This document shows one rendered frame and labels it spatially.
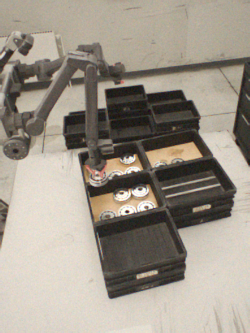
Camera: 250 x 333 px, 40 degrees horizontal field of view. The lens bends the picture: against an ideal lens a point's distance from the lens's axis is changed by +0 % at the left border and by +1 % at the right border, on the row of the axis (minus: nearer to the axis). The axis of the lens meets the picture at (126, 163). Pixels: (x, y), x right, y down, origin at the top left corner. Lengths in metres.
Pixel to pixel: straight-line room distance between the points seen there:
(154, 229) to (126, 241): 0.16
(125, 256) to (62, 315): 0.40
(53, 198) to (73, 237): 0.35
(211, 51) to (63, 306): 4.04
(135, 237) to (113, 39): 3.33
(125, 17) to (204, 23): 1.03
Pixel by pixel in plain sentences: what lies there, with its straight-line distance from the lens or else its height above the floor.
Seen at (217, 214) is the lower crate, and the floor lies 0.76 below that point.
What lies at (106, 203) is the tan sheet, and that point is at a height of 0.83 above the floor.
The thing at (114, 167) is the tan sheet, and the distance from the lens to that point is 2.19.
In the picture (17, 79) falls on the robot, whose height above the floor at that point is 1.43.
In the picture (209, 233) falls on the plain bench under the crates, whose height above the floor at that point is 0.70.
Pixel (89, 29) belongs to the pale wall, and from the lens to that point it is 4.66.
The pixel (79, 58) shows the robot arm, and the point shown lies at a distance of 1.43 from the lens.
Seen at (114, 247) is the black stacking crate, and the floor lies 0.83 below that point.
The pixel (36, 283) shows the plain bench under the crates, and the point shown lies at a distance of 1.92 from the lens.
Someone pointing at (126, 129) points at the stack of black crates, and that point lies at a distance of 3.27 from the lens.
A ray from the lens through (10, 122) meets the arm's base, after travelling 1.60.
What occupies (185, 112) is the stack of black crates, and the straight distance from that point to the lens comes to 3.29.
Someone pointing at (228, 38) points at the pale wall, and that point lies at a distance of 5.09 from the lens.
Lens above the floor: 2.30
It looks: 42 degrees down
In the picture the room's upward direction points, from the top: 5 degrees counter-clockwise
